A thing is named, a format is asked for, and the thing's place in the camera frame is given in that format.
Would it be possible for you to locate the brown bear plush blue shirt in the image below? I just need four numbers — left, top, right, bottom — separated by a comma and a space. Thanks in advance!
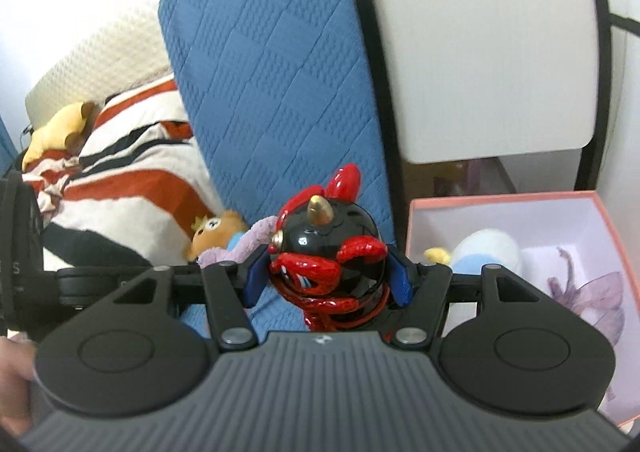
183, 210, 248, 262

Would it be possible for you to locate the red black devil figurine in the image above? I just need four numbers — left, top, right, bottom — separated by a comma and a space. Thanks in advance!
269, 164, 390, 331

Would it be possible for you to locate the person's left hand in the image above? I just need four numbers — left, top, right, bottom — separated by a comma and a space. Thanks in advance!
0, 333, 37, 436

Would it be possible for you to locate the white blue penguin plush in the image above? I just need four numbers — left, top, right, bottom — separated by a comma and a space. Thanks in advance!
424, 229, 523, 275

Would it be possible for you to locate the purple plush toy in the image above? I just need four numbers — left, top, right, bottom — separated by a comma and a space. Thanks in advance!
194, 216, 277, 268

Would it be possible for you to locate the orange black striped blanket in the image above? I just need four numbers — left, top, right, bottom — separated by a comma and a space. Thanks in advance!
21, 76, 224, 271

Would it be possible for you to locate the pink cardboard storage box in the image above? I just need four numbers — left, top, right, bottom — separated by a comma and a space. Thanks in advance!
406, 192, 639, 425

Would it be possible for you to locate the yellow plush toy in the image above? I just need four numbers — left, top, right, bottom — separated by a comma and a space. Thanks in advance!
22, 102, 100, 172

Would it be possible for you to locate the purple fairy wing doll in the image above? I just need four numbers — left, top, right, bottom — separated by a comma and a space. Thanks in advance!
547, 247, 625, 347

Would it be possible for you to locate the cream quilted pillow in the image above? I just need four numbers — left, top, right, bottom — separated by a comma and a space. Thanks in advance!
25, 12, 171, 129

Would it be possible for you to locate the blue quilted mattress cover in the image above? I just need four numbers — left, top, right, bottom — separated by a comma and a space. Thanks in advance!
158, 0, 395, 337

